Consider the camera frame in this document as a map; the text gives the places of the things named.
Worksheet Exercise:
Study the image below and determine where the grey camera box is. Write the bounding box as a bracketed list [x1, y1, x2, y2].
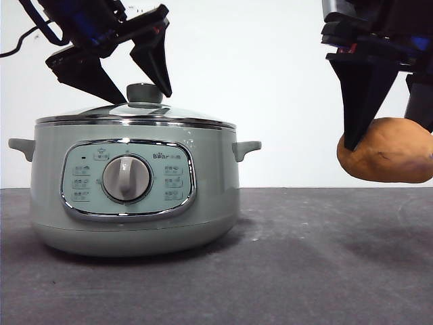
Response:
[321, 0, 342, 14]

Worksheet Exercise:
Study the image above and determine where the black cable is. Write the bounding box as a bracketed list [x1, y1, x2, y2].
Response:
[18, 0, 66, 47]
[0, 26, 47, 58]

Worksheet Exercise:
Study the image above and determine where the brown potato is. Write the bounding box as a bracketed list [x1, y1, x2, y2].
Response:
[336, 117, 433, 183]

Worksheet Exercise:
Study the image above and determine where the grey-green electric cooking pot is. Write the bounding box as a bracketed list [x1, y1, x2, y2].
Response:
[8, 116, 262, 258]

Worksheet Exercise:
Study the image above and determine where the glass lid with grey-green knob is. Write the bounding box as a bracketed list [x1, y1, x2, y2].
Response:
[36, 83, 237, 130]

